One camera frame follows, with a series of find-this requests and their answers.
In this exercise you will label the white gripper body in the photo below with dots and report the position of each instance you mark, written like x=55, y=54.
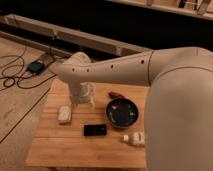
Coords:
x=75, y=93

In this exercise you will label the black rectangular box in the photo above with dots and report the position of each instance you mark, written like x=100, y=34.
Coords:
x=95, y=130

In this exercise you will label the red pepper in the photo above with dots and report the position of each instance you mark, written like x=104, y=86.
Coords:
x=114, y=95

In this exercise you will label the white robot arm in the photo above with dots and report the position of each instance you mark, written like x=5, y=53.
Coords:
x=178, y=116

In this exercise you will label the dark blue bowl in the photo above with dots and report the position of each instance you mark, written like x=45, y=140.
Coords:
x=122, y=112

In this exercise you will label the blue power adapter box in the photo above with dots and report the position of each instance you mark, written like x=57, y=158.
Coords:
x=35, y=67

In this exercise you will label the wooden beam frame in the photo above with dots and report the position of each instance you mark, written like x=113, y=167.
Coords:
x=77, y=37

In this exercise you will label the white sponge block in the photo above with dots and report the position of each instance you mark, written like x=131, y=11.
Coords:
x=64, y=114

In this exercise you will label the small white bottle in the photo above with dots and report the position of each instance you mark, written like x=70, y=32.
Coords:
x=135, y=139

